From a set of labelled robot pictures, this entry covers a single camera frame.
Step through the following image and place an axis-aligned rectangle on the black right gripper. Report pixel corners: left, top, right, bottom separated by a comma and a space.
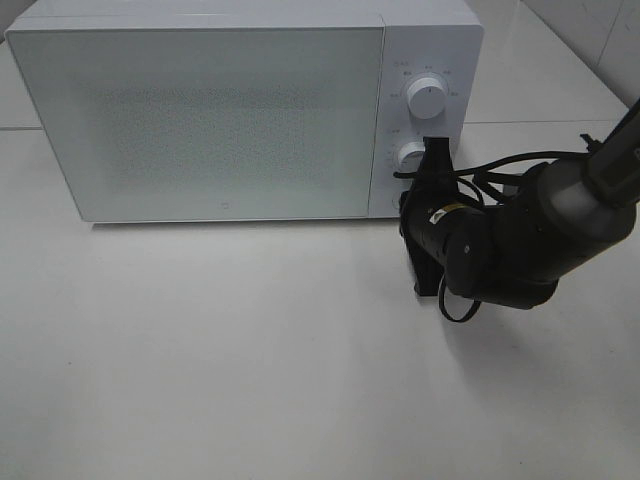
400, 136, 490, 300

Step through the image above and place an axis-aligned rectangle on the white timer knob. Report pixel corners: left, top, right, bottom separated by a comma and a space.
396, 142, 425, 173

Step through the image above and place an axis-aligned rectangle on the white microwave door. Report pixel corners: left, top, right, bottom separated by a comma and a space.
9, 28, 382, 223

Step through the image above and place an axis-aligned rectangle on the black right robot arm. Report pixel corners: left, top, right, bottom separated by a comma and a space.
399, 108, 639, 311

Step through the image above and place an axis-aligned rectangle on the white upper power knob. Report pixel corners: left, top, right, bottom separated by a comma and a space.
405, 74, 448, 120

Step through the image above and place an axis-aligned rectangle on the white microwave oven body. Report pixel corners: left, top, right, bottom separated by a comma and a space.
5, 1, 484, 222

